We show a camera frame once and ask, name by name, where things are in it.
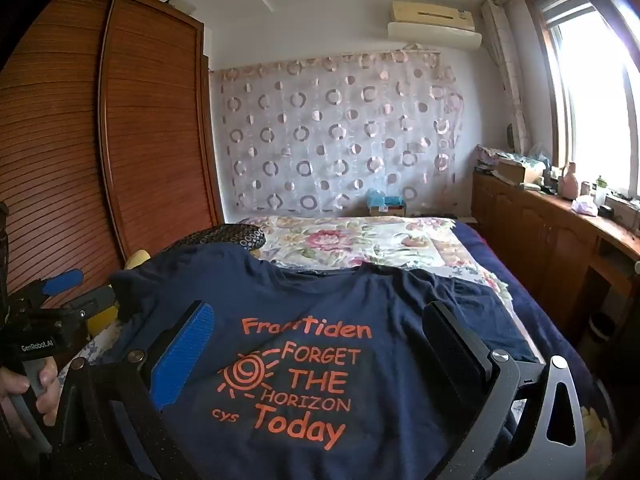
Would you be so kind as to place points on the person's left hand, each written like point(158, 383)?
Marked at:
point(50, 390)

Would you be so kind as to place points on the green-capped bottle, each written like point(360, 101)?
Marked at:
point(600, 190)

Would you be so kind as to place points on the navy printed t-shirt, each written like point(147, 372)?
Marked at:
point(310, 310)

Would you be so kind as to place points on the dark circle-patterned cloth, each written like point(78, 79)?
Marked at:
point(235, 237)

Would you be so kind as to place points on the white patterned window curtain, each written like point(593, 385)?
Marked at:
point(505, 70)

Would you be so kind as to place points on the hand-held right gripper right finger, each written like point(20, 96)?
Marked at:
point(455, 345)

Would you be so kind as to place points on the pink bottle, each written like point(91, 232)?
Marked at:
point(569, 182)

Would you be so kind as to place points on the pink floral quilt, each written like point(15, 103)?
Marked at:
point(340, 240)

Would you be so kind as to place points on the black trash bin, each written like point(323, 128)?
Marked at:
point(601, 332)

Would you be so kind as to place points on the wooden slatted wardrobe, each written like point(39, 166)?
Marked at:
point(150, 135)

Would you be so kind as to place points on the grey oval wall fixture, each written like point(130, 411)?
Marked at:
point(510, 136)

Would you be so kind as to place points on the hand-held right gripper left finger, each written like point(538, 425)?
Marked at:
point(182, 355)

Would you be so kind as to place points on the stack of magazines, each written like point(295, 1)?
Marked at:
point(489, 157)

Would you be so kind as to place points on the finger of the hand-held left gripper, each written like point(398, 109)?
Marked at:
point(62, 281)
point(82, 310)

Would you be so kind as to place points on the small black box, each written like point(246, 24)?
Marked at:
point(607, 211)

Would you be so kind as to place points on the wooden cabinet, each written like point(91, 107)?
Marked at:
point(530, 230)

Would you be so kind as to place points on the clear plastic bag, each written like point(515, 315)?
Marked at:
point(537, 154)

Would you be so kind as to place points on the wood-framed window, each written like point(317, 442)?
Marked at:
point(595, 110)

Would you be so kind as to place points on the sheer circle-patterned curtain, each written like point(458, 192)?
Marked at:
point(325, 125)

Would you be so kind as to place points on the white plastic bag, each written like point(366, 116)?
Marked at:
point(584, 207)

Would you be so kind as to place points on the brown cardboard box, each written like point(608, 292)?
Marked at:
point(515, 172)

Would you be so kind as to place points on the cream air conditioner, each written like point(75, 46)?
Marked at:
point(432, 22)

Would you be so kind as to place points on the yellow cloth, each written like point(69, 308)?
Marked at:
point(136, 260)

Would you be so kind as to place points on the cardboard box with blue packets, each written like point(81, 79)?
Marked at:
point(385, 205)

